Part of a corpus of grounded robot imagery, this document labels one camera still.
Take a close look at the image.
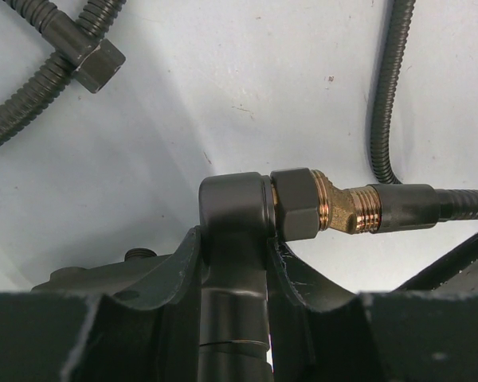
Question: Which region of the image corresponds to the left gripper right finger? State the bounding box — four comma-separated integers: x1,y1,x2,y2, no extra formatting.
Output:
267,240,478,381

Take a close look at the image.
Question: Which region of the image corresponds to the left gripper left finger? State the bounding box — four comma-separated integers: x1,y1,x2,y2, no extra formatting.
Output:
0,228,201,381

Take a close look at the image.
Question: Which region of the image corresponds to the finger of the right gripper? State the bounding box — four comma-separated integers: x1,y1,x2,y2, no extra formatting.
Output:
395,232,478,291

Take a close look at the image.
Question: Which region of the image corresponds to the dark grey flexible hose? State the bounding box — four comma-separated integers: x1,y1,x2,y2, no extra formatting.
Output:
0,0,478,238

